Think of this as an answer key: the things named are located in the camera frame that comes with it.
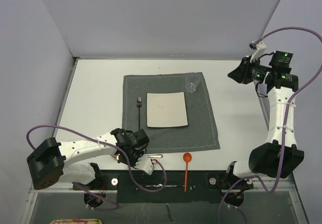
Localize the gold fork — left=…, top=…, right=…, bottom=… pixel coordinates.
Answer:
left=110, top=154, right=120, bottom=161

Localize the dark handled silver fork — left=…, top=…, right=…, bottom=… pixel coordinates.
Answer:
left=136, top=97, right=142, bottom=130

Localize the white square plate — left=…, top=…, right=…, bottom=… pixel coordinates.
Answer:
left=146, top=92, right=188, bottom=128

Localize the clear plastic cup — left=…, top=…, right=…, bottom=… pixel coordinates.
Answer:
left=185, top=72, right=201, bottom=93

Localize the dark grey cloth placemat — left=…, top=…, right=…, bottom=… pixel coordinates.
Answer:
left=122, top=72, right=220, bottom=154

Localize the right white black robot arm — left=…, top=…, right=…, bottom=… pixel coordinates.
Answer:
left=224, top=50, right=304, bottom=188

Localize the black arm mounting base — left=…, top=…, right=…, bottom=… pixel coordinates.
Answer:
left=73, top=171, right=254, bottom=203

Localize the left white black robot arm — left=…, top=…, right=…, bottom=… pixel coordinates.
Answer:
left=27, top=128, right=154, bottom=190

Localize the silver table knife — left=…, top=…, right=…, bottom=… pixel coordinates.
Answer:
left=144, top=154, right=163, bottom=159

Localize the orange plastic spoon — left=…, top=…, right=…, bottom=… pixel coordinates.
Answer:
left=183, top=153, right=192, bottom=192

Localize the floral tray edge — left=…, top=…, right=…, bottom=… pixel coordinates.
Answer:
left=50, top=218, right=102, bottom=224

